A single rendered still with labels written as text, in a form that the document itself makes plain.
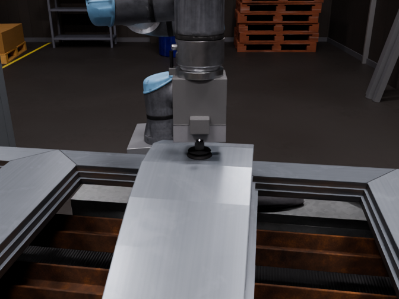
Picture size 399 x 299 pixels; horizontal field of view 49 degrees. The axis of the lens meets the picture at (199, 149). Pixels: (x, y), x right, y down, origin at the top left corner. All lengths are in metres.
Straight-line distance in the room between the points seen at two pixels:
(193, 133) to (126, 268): 0.22
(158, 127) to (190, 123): 0.83
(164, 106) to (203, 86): 0.82
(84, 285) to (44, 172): 0.30
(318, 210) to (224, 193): 0.68
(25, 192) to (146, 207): 0.45
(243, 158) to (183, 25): 0.24
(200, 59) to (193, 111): 0.08
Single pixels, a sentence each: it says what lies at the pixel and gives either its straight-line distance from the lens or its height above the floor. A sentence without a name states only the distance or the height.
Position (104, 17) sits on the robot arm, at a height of 1.25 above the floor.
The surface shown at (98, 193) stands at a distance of 1.39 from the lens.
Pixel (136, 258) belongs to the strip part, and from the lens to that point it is 0.61.
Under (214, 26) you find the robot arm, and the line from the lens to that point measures 0.65.
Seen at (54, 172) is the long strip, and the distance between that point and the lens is 1.13.
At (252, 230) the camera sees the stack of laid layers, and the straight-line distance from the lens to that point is 0.88.
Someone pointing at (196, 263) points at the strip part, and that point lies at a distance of 0.60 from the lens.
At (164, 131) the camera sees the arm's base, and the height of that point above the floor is 0.80.
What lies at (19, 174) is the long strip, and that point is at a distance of 1.15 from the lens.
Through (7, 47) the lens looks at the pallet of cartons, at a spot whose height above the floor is 0.21.
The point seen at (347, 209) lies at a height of 0.68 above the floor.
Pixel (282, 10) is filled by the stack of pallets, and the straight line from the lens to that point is 7.57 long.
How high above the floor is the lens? 1.32
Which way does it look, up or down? 23 degrees down
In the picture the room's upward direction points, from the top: straight up
